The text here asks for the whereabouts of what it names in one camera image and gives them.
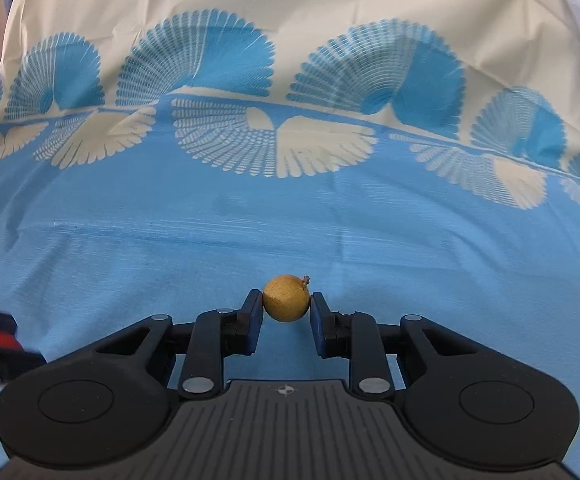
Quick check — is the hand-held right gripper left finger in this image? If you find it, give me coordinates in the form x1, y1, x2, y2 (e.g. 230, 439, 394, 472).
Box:
95, 289, 264, 399

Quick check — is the yellow longan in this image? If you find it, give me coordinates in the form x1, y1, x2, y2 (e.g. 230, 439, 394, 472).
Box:
262, 274, 312, 323

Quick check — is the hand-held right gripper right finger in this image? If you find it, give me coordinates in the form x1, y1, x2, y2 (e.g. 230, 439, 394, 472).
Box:
310, 292, 476, 398

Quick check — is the blue fan-print bed sheet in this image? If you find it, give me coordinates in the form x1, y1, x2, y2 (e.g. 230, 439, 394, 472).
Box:
0, 0, 580, 461

